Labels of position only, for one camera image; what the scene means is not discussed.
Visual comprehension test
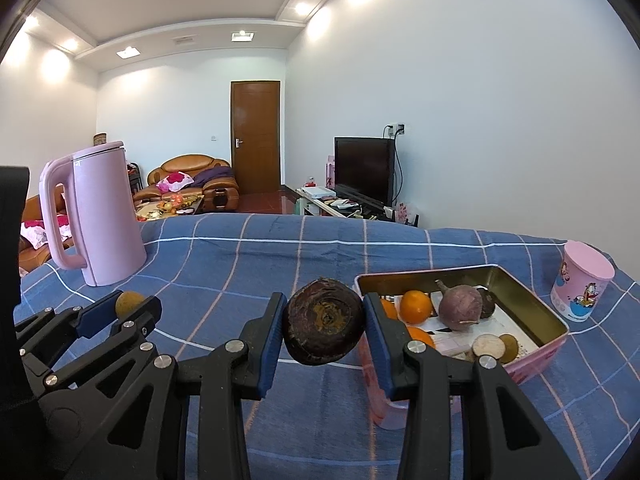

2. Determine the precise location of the cluttered coffee table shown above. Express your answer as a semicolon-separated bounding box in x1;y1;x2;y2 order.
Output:
135;195;206;222

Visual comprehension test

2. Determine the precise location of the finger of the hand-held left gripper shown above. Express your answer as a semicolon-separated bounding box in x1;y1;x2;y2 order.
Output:
22;296;164;404
14;289;124;357

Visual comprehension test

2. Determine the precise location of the purple cloth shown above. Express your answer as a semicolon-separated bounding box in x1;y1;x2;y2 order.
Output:
192;166;236;190

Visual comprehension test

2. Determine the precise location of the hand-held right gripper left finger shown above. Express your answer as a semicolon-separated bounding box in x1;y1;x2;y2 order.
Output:
65;291;288;480

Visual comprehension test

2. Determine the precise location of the pink tin box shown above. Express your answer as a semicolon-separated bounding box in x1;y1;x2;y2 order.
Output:
354;266;570;431

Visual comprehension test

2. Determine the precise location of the pink electric kettle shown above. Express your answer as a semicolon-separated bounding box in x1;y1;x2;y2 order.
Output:
39;141;147;287

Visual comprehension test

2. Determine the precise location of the large orange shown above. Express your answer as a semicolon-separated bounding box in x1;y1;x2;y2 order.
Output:
406;326;437;351

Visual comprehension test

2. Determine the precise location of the black power cable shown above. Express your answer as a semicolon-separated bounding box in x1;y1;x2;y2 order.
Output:
394;135;406;208

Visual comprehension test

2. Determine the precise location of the black television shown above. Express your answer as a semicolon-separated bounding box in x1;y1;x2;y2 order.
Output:
334;136;397;207

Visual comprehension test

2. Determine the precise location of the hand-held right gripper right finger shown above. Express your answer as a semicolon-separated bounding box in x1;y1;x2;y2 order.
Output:
361;291;583;480

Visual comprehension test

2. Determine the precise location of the brown-green kiwi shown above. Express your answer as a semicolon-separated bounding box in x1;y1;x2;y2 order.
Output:
498;334;519;365
115;291;147;320

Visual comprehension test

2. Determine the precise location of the blue checked blanket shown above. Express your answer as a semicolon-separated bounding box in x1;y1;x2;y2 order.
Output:
12;213;640;480

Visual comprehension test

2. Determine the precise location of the pink floral cloth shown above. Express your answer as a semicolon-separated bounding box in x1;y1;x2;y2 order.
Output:
21;212;73;248

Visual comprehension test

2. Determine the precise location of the white television stand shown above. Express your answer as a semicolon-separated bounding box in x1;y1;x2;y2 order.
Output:
295;186;421;228

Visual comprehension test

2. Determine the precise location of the dark round beet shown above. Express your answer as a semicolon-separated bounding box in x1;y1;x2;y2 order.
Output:
281;278;366;366

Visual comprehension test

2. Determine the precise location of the brown wooden door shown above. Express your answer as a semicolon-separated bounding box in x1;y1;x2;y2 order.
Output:
230;80;281;194

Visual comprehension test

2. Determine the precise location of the large purple taro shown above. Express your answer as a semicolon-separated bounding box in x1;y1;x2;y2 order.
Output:
434;280;483;332

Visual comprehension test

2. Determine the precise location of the pink cartoon cup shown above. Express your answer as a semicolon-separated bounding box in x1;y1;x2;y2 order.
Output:
550;241;616;323

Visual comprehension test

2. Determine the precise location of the pink floral cushion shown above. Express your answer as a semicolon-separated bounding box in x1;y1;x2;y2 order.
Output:
156;172;193;193

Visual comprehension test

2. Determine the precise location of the brown leather armchair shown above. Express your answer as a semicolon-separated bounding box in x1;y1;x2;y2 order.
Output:
132;154;240;213

